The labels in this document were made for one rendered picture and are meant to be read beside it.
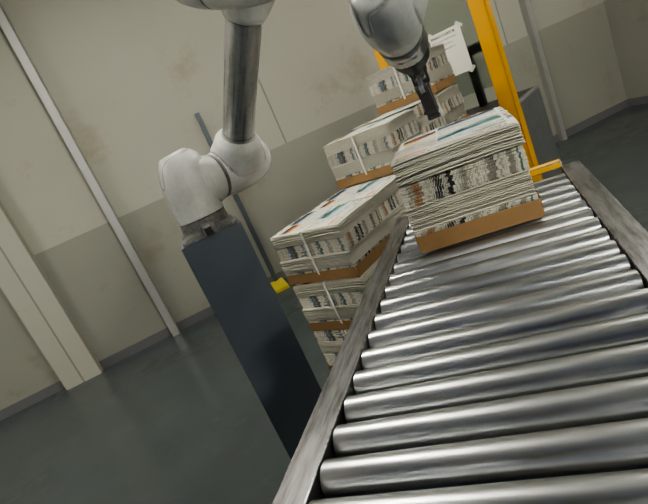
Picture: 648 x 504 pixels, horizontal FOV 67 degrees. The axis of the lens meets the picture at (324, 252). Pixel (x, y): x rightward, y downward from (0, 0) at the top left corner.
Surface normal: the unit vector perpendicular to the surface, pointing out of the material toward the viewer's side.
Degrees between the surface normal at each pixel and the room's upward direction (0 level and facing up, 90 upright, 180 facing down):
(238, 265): 90
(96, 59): 90
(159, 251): 90
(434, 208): 90
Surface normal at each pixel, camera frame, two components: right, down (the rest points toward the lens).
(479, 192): -0.22, 0.36
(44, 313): 0.27, 0.15
